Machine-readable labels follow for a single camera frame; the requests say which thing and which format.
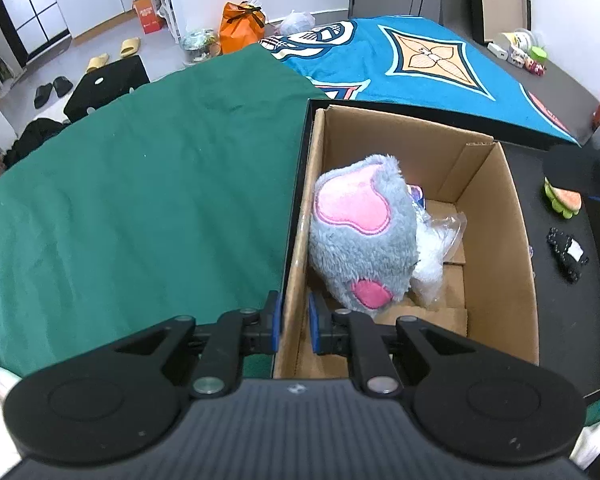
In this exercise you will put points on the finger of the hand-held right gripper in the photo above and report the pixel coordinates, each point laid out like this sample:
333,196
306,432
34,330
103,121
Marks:
585,170

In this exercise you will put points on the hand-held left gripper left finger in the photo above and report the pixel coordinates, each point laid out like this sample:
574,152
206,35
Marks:
278,322

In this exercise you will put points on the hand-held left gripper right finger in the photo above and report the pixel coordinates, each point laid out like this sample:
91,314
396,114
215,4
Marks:
314,325

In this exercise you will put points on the burger plush toy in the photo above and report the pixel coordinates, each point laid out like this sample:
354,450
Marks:
562,200

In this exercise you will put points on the grey pink paw plush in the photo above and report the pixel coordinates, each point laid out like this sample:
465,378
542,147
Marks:
360,240

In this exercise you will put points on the brown cardboard box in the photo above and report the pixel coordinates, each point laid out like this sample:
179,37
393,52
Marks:
500,240

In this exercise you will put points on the clear bag with white fluff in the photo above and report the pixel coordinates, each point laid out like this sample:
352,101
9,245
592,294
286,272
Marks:
437,255

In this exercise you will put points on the black shallow tray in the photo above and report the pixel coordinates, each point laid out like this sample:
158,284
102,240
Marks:
565,320

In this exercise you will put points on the blue tissue packet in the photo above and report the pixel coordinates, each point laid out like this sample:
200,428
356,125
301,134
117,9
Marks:
418,196

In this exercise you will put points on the small red toy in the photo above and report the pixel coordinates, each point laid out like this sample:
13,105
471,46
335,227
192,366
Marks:
535,66

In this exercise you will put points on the green small cup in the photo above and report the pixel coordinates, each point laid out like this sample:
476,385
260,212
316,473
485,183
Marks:
539,54

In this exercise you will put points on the small figure toy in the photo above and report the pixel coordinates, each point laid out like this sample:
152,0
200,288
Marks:
516,56

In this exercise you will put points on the small white box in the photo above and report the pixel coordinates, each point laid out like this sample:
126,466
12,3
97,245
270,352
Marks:
496,50

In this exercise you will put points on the blue patterned blanket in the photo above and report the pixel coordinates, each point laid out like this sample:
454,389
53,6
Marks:
430,100

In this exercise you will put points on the green blanket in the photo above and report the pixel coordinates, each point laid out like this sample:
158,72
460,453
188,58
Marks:
130,200

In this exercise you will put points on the clear bag with greens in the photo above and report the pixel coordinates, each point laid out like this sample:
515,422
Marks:
197,45

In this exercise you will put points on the black dice stool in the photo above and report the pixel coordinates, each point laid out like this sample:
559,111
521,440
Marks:
110,85

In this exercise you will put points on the orange bag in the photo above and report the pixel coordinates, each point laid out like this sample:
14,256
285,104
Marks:
240,30

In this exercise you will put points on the white plastic bag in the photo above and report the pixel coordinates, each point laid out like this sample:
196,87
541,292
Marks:
296,22

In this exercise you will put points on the black clothes pile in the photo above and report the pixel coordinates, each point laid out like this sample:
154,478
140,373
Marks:
35,142

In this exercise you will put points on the yellow slipper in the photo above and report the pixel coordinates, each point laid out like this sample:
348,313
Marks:
130,47
97,62

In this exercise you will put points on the black slipper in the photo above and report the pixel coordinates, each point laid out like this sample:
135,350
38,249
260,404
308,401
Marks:
63,85
43,96

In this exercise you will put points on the orange cardboard box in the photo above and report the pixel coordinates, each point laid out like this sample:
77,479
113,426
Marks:
149,15

